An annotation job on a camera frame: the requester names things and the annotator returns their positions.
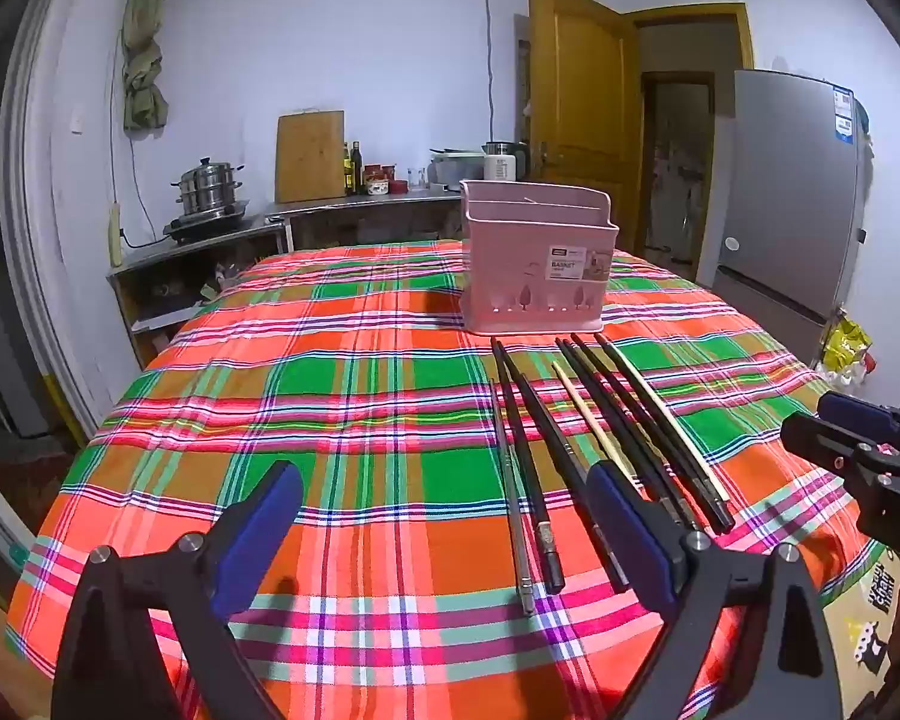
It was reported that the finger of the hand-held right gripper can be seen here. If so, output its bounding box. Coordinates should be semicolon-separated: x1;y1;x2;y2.
817;390;900;430
780;411;884;472

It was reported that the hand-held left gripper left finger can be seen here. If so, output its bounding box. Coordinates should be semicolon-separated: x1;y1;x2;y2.
51;460;305;720

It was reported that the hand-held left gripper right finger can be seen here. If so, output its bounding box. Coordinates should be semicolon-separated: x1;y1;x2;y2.
586;461;845;720

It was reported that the silver metal chopstick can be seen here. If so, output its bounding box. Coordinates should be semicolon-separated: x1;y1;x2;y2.
490;378;535;616

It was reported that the pink plastic utensil basket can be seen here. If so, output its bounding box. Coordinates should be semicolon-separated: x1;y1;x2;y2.
459;180;620;336

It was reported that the yellow plastic bag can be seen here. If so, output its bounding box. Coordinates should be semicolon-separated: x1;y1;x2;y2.
821;307;875;383

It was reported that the printed cardboard box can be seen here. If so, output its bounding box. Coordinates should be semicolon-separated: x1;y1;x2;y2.
817;540;900;695

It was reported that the plaid tablecloth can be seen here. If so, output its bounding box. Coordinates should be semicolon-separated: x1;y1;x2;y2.
6;240;890;720

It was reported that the silver refrigerator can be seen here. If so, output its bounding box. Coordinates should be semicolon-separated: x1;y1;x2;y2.
709;69;867;372

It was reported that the low steel shelf unit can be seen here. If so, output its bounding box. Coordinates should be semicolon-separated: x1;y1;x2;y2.
107;221;293;368

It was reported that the black induction cooker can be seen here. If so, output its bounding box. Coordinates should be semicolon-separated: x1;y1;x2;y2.
163;200;260;243

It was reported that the steel counter table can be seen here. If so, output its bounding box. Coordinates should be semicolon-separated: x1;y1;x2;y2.
262;187;466;252

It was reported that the steel steamer pot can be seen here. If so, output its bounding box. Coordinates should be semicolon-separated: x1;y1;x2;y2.
171;157;245;220

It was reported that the wooden cutting board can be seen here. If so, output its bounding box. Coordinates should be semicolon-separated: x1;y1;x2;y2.
275;110;346;203

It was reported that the white electric kettle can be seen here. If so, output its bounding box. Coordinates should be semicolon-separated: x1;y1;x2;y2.
482;140;530;182

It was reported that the yellow wooden door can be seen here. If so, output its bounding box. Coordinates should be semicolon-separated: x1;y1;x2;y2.
526;0;642;256

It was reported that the green hanging cloth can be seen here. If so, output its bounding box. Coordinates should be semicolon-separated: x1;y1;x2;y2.
120;0;177;132

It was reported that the white door frame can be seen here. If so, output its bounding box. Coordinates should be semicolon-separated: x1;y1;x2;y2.
0;0;121;436

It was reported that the yellow door frame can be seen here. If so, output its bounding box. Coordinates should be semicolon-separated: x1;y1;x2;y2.
622;4;755;282

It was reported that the black wall cable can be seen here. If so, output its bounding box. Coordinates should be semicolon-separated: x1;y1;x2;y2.
484;0;496;145

